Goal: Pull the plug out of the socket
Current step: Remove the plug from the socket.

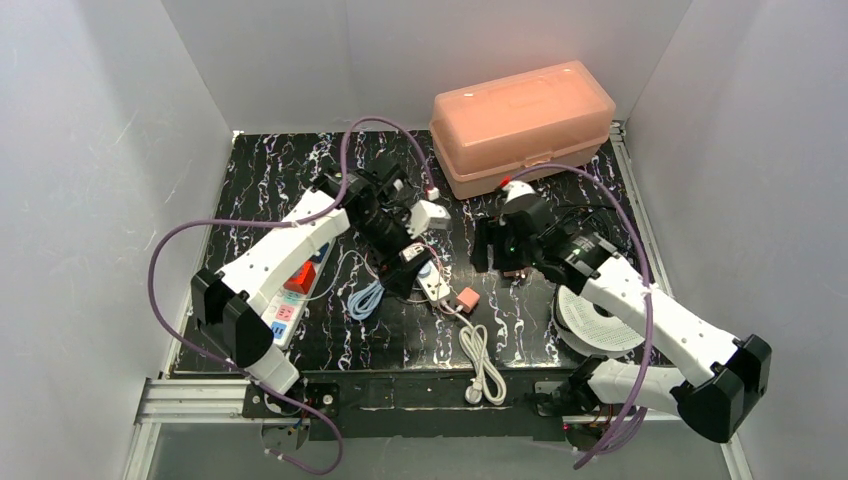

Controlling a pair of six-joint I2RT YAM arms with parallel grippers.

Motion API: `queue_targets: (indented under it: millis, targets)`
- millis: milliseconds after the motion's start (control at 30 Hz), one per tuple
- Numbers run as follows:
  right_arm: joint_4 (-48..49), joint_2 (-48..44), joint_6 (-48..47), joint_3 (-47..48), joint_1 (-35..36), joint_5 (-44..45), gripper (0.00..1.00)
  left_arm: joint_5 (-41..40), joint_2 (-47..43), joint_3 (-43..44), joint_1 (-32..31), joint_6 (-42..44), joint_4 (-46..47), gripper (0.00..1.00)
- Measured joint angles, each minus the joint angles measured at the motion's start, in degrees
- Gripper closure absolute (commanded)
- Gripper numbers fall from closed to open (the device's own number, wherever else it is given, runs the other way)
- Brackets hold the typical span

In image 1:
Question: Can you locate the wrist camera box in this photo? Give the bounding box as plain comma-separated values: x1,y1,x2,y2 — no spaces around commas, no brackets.
407,200,452,239
500,178,537,214

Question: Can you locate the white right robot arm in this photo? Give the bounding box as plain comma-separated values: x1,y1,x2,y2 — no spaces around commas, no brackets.
471,192,772,443

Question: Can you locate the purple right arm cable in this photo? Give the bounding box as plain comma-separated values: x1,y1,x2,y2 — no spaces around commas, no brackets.
500,163,657,470

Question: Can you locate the white power cord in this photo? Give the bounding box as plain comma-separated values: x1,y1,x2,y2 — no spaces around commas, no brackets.
440,301,508,407

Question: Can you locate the pink translucent storage box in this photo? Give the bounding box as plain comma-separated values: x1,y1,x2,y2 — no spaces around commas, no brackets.
429,61,616,200

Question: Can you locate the long white power strip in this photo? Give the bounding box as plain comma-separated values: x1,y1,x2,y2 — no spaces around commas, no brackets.
261,240,335,350

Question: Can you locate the red power adapter plug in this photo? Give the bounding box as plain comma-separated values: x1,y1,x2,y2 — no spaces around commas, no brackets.
283,261,317,295

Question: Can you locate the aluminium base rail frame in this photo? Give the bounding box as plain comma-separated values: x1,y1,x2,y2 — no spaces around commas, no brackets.
124,369,752,479

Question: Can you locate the pink power adapter plug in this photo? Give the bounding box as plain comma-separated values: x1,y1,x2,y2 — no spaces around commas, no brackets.
456,287,481,313

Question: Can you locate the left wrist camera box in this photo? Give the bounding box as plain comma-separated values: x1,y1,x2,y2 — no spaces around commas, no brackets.
407,200,452,239

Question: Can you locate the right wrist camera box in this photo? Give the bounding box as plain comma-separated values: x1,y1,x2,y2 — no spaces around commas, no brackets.
500,178,537,214

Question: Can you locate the black coiled usb cable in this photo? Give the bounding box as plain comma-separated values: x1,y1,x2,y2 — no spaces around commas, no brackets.
556,203,643,256

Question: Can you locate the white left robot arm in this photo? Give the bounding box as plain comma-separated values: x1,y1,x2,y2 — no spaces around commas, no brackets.
191,166,451,394

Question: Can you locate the light blue cable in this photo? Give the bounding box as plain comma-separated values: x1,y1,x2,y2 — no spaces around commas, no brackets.
347,278,387,323

